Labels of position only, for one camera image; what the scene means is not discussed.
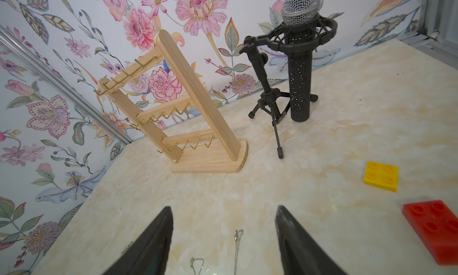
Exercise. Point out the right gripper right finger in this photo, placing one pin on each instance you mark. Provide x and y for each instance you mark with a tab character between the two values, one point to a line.
300	253

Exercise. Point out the yellow toy brick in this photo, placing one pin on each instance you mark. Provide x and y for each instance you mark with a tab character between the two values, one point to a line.
381	176

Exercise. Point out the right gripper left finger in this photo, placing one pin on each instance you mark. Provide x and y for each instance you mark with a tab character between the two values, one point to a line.
148	255

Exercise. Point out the red toy brick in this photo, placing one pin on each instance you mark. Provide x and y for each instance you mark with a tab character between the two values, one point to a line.
437	227

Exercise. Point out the black microphone on tripod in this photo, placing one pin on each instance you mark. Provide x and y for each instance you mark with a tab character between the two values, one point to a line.
301	31

